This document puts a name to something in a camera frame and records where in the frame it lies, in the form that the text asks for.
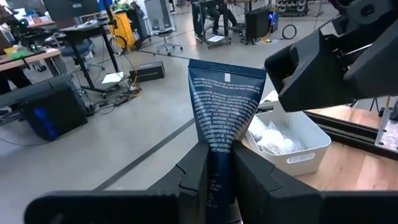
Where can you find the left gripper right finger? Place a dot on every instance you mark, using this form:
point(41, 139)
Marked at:
point(280, 205)

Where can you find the yellow bin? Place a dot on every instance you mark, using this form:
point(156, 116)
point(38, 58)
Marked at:
point(124, 29)

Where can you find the black standing desk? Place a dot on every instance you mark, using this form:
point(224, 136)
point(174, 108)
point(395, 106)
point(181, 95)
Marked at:
point(84, 31)

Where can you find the grey office chair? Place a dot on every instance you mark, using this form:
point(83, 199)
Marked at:
point(168, 40)

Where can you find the white plastic bin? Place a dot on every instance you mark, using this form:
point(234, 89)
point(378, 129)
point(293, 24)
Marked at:
point(311, 146)

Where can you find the wooden desk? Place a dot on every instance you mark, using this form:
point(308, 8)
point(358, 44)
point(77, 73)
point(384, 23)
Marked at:
point(28, 57)

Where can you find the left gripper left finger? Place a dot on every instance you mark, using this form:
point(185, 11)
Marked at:
point(140, 205)

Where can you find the dark blue toiletry tube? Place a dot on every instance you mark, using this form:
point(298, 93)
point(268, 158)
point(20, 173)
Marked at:
point(227, 102)

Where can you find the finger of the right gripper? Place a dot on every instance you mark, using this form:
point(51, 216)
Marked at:
point(311, 74)
point(379, 68)

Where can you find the silver mounting plate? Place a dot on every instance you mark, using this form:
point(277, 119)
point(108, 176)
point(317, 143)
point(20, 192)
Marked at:
point(388, 133)

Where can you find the black box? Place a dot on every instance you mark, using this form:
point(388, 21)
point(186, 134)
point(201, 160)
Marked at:
point(147, 71)

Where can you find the black computer tower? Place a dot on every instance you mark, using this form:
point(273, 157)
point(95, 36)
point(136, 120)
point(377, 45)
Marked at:
point(257, 23)

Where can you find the clear bag of cotton balls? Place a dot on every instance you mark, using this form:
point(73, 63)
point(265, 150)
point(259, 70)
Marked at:
point(276, 143)

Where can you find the white paper sheet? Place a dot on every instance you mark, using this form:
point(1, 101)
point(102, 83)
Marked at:
point(112, 77)

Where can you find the black computer case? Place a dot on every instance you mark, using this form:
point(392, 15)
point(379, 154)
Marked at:
point(53, 115)

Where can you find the person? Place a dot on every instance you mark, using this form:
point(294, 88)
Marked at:
point(214, 15)

